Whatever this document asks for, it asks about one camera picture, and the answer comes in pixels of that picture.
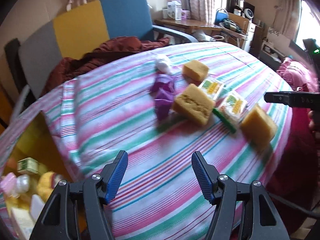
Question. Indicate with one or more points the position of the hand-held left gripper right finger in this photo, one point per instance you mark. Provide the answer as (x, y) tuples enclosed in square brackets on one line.
[(202, 180)]

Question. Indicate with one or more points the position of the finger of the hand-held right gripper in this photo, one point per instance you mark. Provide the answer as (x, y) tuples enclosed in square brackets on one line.
[(287, 98)]

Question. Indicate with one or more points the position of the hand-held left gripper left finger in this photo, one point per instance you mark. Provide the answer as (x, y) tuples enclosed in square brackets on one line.
[(116, 177)]

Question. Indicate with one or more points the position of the yellow sponge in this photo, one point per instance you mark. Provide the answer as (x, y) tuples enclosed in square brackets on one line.
[(258, 123), (193, 105), (195, 70)]

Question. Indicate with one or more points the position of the packaged sponge green label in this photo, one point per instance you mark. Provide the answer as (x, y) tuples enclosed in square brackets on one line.
[(231, 107), (212, 87)]

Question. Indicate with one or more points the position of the yellow knitted toy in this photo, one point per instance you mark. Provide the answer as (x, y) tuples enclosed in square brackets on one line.
[(47, 183)]

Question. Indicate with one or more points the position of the green tea box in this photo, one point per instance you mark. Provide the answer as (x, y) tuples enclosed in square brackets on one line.
[(27, 166)]

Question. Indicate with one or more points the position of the gold tin box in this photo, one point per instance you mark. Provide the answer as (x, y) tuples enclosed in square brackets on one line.
[(37, 135)]

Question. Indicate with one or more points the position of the purple packet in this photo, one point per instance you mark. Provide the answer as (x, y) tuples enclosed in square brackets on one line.
[(163, 92)]

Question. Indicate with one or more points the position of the cream cardboard box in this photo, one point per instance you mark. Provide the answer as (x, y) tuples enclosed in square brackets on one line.
[(22, 221)]

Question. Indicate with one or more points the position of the pink packet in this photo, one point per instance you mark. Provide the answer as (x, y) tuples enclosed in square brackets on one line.
[(7, 183)]

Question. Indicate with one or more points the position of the person's right hand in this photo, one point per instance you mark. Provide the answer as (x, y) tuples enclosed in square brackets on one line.
[(313, 126)]

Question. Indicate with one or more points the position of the striped tablecloth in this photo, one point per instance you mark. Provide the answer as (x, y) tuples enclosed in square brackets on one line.
[(140, 140)]

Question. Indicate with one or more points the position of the dark red fabric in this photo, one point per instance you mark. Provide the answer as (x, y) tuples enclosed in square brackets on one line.
[(297, 155)]

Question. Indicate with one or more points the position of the small white round fan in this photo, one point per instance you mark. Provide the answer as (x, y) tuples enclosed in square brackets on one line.
[(248, 13)]

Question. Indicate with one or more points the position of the light wooden rack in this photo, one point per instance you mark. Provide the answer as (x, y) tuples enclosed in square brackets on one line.
[(237, 21)]

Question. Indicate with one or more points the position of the black box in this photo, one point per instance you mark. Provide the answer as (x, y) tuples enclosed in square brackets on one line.
[(233, 3)]

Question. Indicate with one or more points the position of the blue container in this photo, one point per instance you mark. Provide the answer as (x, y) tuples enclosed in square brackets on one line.
[(221, 16)]

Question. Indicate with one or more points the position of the white crumpled item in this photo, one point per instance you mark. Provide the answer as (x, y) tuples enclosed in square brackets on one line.
[(163, 63)]

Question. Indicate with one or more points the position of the wooden side desk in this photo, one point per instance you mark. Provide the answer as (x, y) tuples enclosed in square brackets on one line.
[(190, 23)]

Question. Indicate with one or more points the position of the dark red cloth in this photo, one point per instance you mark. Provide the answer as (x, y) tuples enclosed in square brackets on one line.
[(100, 55)]

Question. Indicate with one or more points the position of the pink tub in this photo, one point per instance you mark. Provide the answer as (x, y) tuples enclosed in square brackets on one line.
[(185, 14)]

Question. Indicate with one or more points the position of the wooden wardrobe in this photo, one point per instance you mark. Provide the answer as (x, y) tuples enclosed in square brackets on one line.
[(3, 105)]

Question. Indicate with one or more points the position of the white carton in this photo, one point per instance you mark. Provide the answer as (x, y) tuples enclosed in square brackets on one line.
[(175, 10)]

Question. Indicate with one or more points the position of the white jar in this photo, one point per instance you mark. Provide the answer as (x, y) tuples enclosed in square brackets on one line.
[(165, 13)]

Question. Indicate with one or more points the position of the grey yellow blue armchair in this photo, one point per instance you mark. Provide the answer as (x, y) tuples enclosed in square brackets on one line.
[(77, 27)]

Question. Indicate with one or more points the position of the black rolled mat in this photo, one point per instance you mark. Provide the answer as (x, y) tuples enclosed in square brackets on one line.
[(13, 55)]

